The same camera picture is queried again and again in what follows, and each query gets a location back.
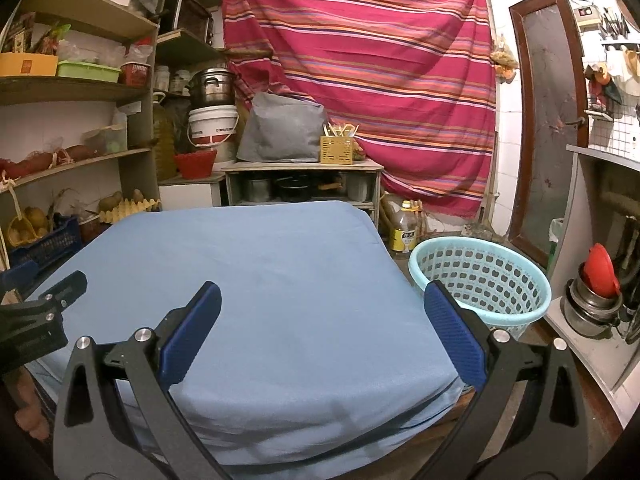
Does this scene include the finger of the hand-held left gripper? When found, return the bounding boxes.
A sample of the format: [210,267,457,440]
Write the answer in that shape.
[0,270,89,374]
[0,259,41,302]

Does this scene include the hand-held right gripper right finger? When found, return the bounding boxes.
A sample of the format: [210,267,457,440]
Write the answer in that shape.
[422,280,603,480]

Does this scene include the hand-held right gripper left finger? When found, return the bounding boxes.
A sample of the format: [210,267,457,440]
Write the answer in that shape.
[52,280,236,480]

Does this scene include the light blue plastic basket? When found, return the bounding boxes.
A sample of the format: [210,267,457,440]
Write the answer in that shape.
[408,236,553,342]

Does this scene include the person's left hand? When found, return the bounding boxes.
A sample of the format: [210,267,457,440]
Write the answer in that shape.
[14,366,52,442]

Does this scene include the blue plastic crate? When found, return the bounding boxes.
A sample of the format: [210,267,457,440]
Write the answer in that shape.
[6,213,83,269]

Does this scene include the yellow basket with potatoes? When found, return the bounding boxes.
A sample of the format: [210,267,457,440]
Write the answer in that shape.
[5,204,49,249]

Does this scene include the blue tablecloth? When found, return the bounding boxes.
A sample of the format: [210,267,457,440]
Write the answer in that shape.
[25,199,469,467]

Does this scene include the yellow oil bottle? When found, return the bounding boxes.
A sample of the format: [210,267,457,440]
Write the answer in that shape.
[388,199,421,254]

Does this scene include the red mesh bags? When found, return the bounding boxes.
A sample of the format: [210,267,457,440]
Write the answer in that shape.
[0,144,104,179]

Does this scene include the egg tray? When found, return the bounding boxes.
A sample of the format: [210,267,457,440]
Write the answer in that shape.
[99,195,163,224]

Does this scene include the green bin with bag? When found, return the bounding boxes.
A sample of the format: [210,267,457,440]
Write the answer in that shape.
[548,216,566,272]

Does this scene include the stack of metal bowls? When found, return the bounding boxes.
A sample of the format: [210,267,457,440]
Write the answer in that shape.
[563,264,627,339]

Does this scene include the white cabinet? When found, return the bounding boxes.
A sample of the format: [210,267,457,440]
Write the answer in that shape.
[158,172,227,212]

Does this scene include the small metal pot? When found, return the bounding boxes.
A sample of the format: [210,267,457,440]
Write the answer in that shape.
[346,174,374,202]
[244,176,272,204]

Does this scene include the clear plastic container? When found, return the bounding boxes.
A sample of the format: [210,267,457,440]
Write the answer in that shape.
[81,123,129,157]

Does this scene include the red lid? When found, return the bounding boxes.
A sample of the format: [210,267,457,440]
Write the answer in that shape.
[584,241,623,298]

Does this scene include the red basin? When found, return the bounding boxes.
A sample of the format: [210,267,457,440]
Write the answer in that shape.
[172,148,219,180]

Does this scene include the grey counter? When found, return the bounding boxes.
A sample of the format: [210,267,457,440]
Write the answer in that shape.
[542,143,640,413]

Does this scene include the black pan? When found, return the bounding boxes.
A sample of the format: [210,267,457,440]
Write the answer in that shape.
[276,175,319,204]

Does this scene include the large oil jug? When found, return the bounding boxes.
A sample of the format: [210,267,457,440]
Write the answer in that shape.
[151,91,179,182]

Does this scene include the tall wooden shelf unit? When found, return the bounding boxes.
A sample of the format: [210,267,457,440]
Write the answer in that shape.
[0,0,162,272]

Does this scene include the low wooden shelf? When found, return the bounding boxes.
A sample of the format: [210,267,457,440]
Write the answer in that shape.
[219,157,386,227]

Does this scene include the white plastic bucket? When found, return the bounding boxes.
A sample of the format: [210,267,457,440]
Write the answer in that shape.
[186,104,239,152]

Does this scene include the sink drain pipe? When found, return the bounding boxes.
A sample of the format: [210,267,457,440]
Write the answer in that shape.
[599,189,640,262]

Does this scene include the yellow box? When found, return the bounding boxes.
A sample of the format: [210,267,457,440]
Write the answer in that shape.
[0,52,60,78]

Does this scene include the green tray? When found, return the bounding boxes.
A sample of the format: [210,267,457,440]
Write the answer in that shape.
[56,59,123,83]

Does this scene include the yellow utensil holder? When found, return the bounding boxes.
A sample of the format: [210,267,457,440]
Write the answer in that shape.
[319,121,361,166]

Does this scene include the brown framed door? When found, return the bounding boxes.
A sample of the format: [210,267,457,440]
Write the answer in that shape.
[506,0,591,267]

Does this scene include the grey bag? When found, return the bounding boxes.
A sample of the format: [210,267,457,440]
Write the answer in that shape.
[235,91,329,164]

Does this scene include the small red basket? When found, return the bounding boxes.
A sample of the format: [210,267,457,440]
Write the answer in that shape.
[119,61,152,86]

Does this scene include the large metal pot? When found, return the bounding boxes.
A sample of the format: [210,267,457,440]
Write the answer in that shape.
[186,66,237,109]

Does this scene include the red striped cloth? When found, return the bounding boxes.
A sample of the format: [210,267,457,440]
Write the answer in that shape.
[221,0,499,219]

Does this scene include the hanging ginger bunch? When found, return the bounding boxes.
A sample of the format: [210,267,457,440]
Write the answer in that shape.
[489,41,522,82]

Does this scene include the toaster oven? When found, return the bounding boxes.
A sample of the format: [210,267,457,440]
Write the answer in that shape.
[159,0,214,44]

